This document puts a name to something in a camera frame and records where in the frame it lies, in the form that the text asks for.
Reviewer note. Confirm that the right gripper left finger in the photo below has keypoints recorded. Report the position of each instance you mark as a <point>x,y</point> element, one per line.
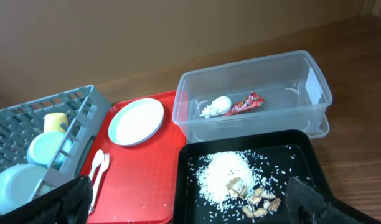
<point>66,204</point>

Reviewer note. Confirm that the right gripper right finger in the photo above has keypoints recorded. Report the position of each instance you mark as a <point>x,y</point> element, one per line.
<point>302,202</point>

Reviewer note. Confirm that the mint green bowl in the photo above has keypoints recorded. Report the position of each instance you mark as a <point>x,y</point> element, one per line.
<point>17,184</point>

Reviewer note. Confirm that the light blue bowl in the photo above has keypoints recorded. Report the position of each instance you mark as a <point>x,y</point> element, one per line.
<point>43,147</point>

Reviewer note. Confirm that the rice and peanut leftovers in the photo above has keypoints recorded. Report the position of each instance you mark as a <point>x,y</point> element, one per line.
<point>243,186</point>

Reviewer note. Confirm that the yellow plastic cup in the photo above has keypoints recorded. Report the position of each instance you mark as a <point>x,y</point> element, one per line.
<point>53,121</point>

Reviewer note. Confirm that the red snack wrapper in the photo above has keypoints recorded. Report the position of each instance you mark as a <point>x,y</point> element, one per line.
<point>253,100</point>

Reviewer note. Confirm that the white tissue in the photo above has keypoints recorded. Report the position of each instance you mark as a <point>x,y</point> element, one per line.
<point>218,107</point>

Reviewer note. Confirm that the grey plastic dishwasher rack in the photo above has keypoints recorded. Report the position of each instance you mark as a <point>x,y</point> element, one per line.
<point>85,108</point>

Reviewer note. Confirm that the white plastic fork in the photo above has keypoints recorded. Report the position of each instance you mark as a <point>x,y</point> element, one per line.
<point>104,166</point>

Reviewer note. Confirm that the white plastic spoon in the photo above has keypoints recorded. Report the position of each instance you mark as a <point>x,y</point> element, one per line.
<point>97,161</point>

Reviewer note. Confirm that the black plastic tray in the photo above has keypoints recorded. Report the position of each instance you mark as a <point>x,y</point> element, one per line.
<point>278,155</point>

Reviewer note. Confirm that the red plastic serving tray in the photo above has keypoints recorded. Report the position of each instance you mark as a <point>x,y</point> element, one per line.
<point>139,185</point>

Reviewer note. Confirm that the light blue round plate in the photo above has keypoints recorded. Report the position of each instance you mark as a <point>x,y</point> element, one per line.
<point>136,122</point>

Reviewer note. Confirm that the clear plastic bin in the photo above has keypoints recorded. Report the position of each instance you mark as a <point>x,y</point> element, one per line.
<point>295,91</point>

